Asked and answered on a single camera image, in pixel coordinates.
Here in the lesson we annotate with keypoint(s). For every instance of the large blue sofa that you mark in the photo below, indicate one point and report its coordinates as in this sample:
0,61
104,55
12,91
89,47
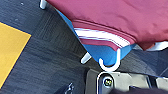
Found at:
103,53

